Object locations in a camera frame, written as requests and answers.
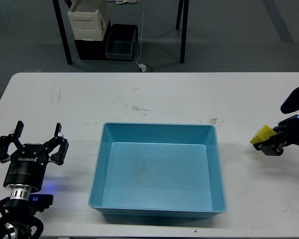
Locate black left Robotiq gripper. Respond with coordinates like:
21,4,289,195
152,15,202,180
0,121,69,193

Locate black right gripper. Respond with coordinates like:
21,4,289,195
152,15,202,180
253,116,299,156

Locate yellow block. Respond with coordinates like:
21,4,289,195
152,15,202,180
250,125,277,144

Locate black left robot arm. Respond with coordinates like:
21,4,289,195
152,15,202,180
0,121,69,239

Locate black storage box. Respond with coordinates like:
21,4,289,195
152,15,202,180
74,22,112,60

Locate light blue plastic bin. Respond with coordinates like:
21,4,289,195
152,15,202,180
89,122,227,219

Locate dark grey open bin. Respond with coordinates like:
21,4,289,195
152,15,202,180
106,24,139,61

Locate white power adapter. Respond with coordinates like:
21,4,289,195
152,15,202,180
138,64,147,73

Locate cream plastic crate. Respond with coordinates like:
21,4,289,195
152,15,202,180
67,0,110,41

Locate black left table leg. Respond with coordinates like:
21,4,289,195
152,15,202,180
52,0,72,65

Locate black table leg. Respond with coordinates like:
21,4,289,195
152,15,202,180
175,0,184,29
52,0,72,65
179,0,189,64

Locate black right table leg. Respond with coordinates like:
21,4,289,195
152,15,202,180
179,0,189,64

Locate black far table leg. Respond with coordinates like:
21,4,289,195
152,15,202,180
175,0,184,29

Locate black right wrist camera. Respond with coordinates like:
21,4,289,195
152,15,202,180
281,87,299,114

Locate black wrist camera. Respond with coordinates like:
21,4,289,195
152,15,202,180
29,194,53,212
281,87,299,114

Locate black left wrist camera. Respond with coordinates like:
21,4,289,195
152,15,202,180
29,194,53,212

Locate white hanging cable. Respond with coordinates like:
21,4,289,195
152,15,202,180
135,0,145,66

